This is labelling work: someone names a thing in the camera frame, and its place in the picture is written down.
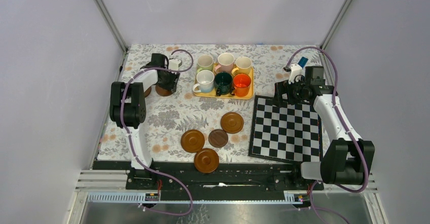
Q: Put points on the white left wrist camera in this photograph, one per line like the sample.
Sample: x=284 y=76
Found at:
x=174 y=64

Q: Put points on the orange mug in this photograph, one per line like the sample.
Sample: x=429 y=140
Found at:
x=241 y=84

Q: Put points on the brown coaster bottom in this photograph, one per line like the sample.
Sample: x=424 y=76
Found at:
x=206 y=160

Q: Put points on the left aluminium frame post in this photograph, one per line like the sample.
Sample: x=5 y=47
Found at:
x=111 y=25

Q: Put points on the white and blue mug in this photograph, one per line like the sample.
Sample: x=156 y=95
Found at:
x=205 y=82

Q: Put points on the yellow plastic tray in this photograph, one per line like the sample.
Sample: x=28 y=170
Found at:
x=249 y=95

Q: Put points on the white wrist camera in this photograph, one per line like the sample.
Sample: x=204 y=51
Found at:
x=174 y=64
x=295 y=73

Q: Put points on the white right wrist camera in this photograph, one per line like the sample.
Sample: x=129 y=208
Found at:
x=295 y=73

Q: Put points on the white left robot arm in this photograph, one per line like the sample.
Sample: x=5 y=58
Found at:
x=128 y=106

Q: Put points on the light green mug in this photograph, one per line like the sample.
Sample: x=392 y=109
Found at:
x=205 y=62

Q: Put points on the right aluminium frame post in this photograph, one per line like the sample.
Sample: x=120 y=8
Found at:
x=336 y=23

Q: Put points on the brown coaster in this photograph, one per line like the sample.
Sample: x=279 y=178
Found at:
x=162 y=92
x=147 y=92
x=192 y=141
x=232 y=122
x=206 y=160

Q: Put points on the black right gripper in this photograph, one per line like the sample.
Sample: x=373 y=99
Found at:
x=284 y=87

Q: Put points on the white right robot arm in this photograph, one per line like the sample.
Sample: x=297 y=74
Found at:
x=349 y=158

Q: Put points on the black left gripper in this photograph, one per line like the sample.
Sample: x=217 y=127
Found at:
x=172 y=86

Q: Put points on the dark green mug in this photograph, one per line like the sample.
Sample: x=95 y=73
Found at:
x=223 y=83

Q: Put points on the aluminium frame post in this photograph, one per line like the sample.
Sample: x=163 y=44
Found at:
x=336 y=23
x=111 y=25

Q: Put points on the pink mug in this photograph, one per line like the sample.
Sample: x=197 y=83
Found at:
x=225 y=63

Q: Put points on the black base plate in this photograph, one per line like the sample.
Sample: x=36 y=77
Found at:
x=229 y=182

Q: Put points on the black white chessboard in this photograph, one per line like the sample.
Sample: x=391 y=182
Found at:
x=288 y=134

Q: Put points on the yellow mug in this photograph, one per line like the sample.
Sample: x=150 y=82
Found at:
x=243 y=66

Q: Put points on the floral tablecloth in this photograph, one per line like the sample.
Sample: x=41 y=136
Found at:
x=169 y=117

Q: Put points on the dark wood grain coaster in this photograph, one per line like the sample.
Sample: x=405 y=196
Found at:
x=218 y=138

